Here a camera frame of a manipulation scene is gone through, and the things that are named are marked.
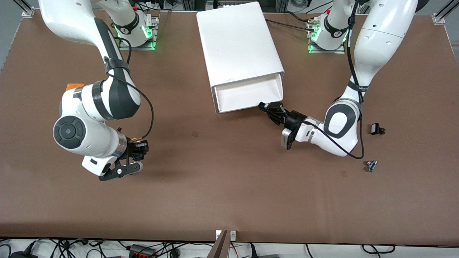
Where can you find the small black component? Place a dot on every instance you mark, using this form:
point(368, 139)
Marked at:
point(375, 128)

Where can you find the brown wooden beam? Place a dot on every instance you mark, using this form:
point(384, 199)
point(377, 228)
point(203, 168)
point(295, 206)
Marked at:
point(220, 249)

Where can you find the white drawer cabinet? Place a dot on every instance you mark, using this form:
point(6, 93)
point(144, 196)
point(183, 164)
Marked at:
point(236, 43)

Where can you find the white drawer with black slot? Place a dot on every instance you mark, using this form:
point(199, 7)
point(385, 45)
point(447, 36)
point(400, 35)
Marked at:
point(247, 95)

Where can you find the black power strip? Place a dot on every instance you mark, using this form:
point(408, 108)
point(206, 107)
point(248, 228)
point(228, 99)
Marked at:
point(141, 252)

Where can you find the black plug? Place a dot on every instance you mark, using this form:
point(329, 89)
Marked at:
point(253, 251)

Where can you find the orange button enclosure box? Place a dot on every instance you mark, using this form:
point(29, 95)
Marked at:
point(74, 86)

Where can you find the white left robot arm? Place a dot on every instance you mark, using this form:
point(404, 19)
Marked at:
point(380, 39)

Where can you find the black power adapter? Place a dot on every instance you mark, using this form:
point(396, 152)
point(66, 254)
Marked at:
point(21, 255)

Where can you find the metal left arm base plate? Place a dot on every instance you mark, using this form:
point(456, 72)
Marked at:
point(340, 51)

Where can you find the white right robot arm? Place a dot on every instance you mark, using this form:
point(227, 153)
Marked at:
point(93, 143)

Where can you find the small blue component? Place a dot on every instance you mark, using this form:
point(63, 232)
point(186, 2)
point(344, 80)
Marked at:
point(371, 166)

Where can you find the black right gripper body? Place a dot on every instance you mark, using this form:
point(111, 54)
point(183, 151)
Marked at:
point(135, 151)

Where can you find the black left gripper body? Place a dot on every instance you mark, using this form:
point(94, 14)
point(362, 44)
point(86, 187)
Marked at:
point(294, 119)

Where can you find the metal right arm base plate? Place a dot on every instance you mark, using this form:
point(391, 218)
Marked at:
point(155, 36)

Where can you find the small white bracket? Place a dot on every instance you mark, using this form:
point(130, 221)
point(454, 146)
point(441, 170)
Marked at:
point(233, 235)

